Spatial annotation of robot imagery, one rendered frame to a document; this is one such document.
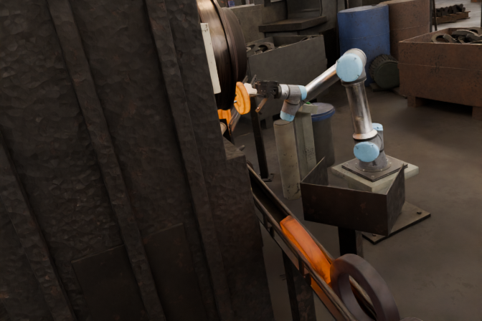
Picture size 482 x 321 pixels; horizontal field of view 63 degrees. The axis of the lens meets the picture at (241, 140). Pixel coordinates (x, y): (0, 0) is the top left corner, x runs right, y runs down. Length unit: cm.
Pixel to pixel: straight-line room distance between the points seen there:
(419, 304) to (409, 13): 382
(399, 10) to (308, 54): 142
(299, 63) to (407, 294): 271
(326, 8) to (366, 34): 82
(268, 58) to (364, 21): 144
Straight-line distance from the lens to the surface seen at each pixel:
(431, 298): 193
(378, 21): 490
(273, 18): 559
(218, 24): 133
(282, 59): 394
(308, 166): 262
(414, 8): 518
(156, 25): 97
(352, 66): 187
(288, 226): 97
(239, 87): 186
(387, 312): 86
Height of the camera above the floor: 130
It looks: 20 degrees down
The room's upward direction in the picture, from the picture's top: 10 degrees counter-clockwise
